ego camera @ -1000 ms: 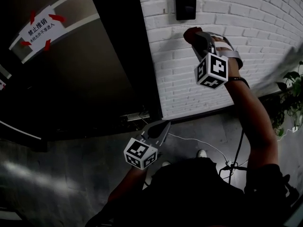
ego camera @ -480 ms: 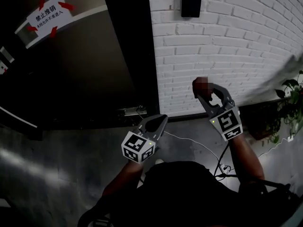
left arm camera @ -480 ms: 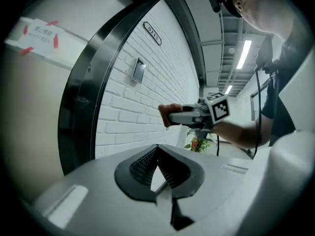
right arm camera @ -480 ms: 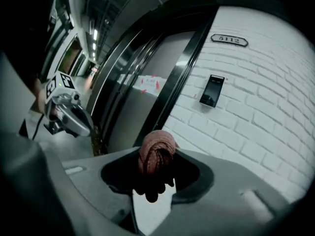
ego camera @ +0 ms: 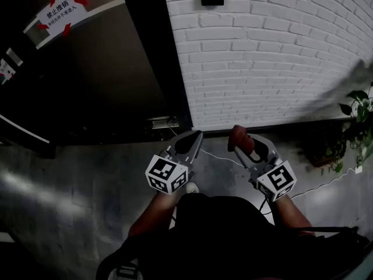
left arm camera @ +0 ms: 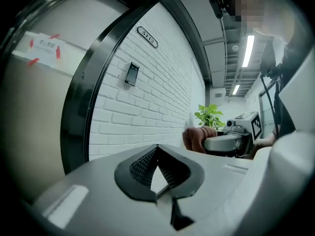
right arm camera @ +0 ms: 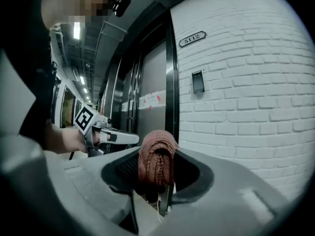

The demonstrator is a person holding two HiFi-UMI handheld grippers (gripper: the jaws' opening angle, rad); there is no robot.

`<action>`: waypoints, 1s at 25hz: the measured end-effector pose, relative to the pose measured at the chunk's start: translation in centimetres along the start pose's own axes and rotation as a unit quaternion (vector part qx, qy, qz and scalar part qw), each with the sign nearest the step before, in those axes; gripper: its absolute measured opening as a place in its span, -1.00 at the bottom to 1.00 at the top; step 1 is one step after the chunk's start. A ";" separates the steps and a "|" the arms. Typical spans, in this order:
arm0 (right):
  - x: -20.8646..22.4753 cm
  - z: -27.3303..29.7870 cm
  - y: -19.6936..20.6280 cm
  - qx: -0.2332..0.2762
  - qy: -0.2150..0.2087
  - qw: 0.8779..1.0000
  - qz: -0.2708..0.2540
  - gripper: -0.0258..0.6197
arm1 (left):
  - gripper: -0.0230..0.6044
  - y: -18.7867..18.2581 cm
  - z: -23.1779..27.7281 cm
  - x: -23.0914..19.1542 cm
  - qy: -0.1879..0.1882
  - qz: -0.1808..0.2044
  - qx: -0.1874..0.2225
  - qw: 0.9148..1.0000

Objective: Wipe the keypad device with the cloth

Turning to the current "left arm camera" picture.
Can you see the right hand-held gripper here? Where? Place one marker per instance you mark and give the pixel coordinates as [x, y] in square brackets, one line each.
[248, 126]

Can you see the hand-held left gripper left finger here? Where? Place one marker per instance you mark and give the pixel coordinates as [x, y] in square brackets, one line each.
[133, 171]

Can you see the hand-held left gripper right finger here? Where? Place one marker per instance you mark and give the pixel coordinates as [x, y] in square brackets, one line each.
[179, 171]

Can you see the black keypad device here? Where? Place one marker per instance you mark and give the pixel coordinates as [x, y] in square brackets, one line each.
[131, 74]

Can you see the person's right forearm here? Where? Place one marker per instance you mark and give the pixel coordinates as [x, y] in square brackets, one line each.
[264, 144]

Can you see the green potted plant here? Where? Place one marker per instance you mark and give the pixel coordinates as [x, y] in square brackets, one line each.
[209, 117]

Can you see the short ceiling light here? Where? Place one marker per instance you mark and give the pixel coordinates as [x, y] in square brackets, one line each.
[236, 89]

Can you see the round ceiling smoke detector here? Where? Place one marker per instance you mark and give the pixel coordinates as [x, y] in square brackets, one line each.
[235, 48]

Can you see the long ceiling light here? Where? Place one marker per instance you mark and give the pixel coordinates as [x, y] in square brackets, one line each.
[248, 50]

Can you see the black ceiling beam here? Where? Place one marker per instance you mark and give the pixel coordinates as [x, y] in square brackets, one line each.
[192, 31]

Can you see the frosted glass door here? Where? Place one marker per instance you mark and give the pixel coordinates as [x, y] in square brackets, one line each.
[37, 102]

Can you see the black framed room number plate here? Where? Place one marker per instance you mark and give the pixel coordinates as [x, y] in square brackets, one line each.
[147, 37]

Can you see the person's head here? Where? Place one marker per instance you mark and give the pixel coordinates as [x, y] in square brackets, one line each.
[268, 13]

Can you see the red tape strip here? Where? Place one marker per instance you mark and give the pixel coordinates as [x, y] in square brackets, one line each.
[54, 36]
[31, 44]
[33, 62]
[58, 52]

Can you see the white paper notice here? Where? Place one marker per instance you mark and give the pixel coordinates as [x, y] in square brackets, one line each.
[45, 50]

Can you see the wall air vent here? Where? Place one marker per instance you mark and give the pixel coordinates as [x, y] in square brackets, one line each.
[218, 95]

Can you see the black door frame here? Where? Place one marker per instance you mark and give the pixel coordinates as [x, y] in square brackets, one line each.
[76, 102]

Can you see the black head-mounted camera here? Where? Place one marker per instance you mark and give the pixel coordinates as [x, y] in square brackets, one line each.
[216, 6]

